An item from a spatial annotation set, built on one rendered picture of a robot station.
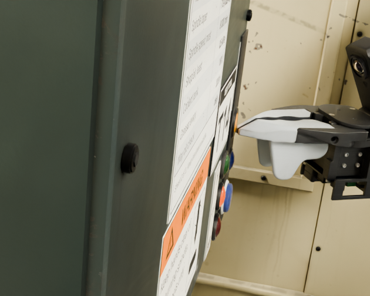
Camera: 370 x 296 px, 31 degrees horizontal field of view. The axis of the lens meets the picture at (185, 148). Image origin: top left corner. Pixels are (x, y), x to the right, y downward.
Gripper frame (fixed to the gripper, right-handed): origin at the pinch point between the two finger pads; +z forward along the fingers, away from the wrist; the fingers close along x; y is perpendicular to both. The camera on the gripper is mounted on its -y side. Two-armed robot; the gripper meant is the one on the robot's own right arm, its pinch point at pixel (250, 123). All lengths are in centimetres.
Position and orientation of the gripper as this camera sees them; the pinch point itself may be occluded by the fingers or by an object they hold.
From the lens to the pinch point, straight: 64.8
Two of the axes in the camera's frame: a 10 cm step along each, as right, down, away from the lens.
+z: -9.4, 0.2, -3.3
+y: -1.0, 9.4, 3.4
